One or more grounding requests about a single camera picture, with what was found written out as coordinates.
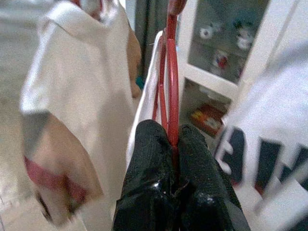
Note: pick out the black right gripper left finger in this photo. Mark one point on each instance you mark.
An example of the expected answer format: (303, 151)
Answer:
(149, 168)

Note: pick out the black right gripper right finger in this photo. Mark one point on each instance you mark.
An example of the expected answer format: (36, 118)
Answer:
(202, 180)

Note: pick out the red clothes hanger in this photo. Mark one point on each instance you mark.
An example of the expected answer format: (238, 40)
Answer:
(172, 96)

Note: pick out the cream polo shirt brown cuffs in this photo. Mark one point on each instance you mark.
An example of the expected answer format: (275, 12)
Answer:
(79, 72)

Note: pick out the red yellow cardboard box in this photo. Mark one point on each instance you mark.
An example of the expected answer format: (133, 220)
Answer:
(207, 119)

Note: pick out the teal floor mat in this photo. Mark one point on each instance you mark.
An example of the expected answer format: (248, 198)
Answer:
(140, 82)

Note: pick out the white T-shirt black letters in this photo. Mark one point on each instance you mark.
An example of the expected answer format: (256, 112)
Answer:
(276, 108)

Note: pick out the white glass door cabinet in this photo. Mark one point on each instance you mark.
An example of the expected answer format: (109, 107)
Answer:
(211, 77)

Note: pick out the red white toy figure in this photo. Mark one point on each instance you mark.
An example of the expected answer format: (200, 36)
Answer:
(220, 61)

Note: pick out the dark curtain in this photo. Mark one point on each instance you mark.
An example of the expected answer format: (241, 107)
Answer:
(146, 24)

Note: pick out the white black toy figure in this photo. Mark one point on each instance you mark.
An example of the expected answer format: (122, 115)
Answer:
(243, 37)
(206, 32)

